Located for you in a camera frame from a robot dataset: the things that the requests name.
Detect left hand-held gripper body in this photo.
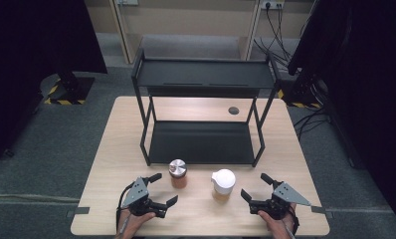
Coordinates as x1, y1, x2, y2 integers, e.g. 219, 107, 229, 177
120, 176, 170, 219

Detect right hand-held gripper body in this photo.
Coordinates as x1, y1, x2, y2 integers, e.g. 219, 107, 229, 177
249, 180, 312, 221

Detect metal-lid jar of orange spice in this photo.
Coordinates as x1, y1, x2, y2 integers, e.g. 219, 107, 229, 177
168, 158, 188, 190

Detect white-lid jar of amber liquid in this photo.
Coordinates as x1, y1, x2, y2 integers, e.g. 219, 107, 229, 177
211, 168, 237, 202

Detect black two-tier metal rack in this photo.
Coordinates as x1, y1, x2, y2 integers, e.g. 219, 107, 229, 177
130, 46, 283, 168

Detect person's left hand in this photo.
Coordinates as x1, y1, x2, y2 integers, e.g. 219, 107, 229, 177
115, 208, 157, 239

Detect person's right hand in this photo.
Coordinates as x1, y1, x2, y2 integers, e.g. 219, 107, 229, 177
257, 202, 299, 239

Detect grey tape piece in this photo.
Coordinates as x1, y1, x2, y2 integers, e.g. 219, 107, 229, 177
66, 206, 91, 219
310, 205, 334, 219

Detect black stand base striped tape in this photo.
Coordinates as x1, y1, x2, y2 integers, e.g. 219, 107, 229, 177
277, 71, 323, 110
43, 71, 97, 107

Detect black curtain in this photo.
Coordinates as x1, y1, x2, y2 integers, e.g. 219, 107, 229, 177
0, 0, 108, 166
287, 0, 396, 233

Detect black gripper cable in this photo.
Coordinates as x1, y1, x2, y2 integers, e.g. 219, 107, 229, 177
115, 181, 135, 233
289, 204, 300, 235

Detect thin grey cable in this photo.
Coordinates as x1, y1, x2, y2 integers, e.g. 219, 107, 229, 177
119, 215, 131, 235
284, 220, 297, 239

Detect black floor cables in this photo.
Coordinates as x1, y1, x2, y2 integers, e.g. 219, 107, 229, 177
293, 105, 331, 141

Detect black power cable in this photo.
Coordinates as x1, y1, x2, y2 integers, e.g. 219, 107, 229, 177
254, 4, 292, 66
276, 4, 295, 64

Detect white wall power outlet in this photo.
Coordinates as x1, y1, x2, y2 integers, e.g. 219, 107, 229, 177
260, 0, 286, 10

